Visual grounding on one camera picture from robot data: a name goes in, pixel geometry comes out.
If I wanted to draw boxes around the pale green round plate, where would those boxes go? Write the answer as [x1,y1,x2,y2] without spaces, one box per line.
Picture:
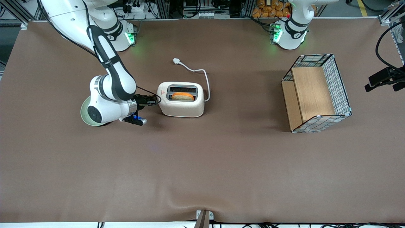
[80,97,111,127]

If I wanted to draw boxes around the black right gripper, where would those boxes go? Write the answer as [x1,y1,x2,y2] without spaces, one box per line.
[135,94,159,111]

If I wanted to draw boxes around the wire mesh basket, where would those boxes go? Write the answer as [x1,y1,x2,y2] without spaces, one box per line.
[281,54,352,133]

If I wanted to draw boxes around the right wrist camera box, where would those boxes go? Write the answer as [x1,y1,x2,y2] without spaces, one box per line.
[124,115,148,126]

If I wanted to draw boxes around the white power cord with plug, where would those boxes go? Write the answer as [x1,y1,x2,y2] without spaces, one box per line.
[173,58,211,102]

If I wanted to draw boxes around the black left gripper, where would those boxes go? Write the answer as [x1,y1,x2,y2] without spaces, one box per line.
[364,65,405,92]

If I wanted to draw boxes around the wooden step shelf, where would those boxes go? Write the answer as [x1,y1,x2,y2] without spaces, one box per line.
[282,66,336,131]

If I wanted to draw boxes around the toast bread slice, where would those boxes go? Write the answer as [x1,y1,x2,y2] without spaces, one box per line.
[172,92,195,101]

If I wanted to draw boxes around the white power strip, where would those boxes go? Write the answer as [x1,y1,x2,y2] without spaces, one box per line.
[124,3,146,14]

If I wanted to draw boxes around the white connector strip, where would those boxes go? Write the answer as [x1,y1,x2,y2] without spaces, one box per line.
[197,12,230,19]

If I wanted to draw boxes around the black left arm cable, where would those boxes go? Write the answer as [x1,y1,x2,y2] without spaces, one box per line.
[375,21,405,69]

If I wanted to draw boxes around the white two-slot toaster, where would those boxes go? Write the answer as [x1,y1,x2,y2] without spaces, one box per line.
[157,81,205,118]

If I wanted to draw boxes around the aluminium frame profile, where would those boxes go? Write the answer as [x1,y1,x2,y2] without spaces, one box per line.
[378,0,405,64]
[0,0,48,29]

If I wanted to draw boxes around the pile of orange buns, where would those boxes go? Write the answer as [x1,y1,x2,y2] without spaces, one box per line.
[252,0,291,18]

